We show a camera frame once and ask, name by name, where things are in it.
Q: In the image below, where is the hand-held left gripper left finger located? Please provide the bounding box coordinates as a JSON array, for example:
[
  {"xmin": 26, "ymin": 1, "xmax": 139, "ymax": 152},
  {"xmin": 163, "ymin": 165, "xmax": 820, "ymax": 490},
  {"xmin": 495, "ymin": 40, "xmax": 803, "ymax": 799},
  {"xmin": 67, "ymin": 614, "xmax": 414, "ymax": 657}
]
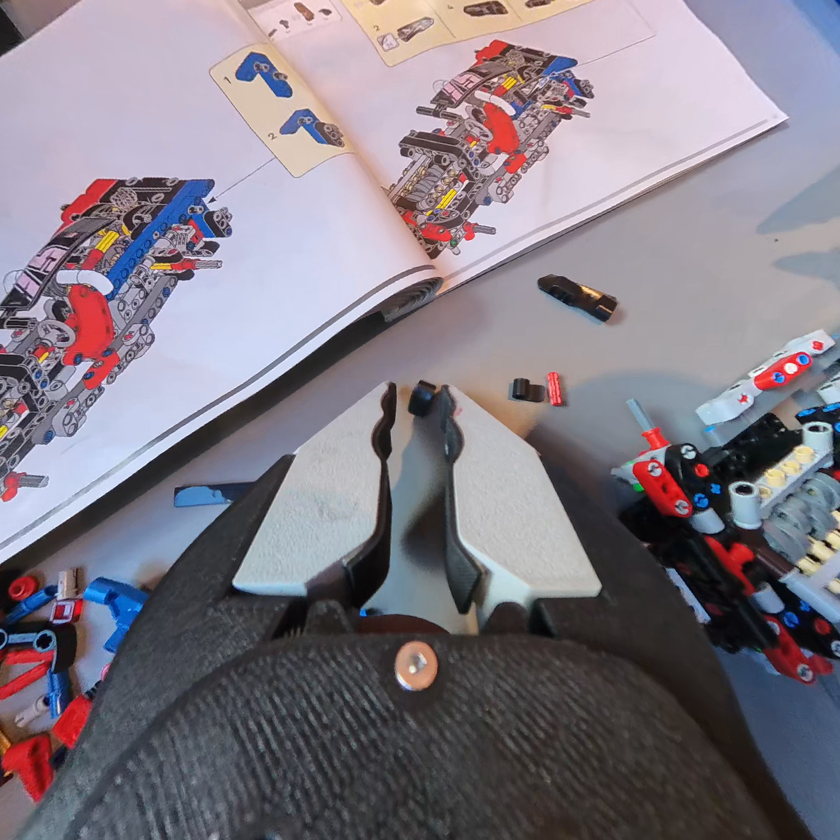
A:
[{"xmin": 231, "ymin": 381, "xmax": 398, "ymax": 611}]

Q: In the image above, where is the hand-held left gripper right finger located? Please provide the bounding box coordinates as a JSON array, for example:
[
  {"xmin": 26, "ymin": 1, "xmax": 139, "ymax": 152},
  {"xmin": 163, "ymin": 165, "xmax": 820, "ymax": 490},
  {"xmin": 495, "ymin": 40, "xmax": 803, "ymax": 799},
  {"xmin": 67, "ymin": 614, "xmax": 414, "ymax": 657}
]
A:
[{"xmin": 441, "ymin": 384, "xmax": 602, "ymax": 621}]

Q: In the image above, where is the pile of building bricks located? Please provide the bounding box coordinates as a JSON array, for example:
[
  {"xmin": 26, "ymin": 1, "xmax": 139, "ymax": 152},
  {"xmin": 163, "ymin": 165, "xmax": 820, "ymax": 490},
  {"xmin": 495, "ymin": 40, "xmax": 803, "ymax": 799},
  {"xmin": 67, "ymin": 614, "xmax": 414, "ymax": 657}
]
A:
[{"xmin": 0, "ymin": 567, "xmax": 148, "ymax": 805}]

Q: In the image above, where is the partly built toy car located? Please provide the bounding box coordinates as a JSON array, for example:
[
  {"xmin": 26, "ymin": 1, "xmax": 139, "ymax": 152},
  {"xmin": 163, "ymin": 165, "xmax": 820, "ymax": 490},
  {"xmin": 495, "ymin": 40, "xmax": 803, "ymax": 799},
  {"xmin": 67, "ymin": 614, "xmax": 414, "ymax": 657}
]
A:
[{"xmin": 610, "ymin": 330, "xmax": 840, "ymax": 686}]

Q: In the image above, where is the black double connector piece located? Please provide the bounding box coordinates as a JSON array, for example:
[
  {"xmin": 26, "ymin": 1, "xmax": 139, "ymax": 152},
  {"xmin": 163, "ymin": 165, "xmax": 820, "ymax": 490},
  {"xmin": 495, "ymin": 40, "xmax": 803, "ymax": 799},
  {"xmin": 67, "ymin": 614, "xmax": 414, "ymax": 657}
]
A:
[{"xmin": 537, "ymin": 274, "xmax": 619, "ymax": 322}]

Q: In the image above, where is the open instruction booklet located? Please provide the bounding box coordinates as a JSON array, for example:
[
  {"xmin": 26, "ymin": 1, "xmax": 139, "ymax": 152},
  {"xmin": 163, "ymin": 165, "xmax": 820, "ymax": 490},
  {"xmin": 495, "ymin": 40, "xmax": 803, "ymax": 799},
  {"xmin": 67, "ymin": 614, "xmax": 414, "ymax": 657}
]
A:
[{"xmin": 0, "ymin": 0, "xmax": 788, "ymax": 562}]

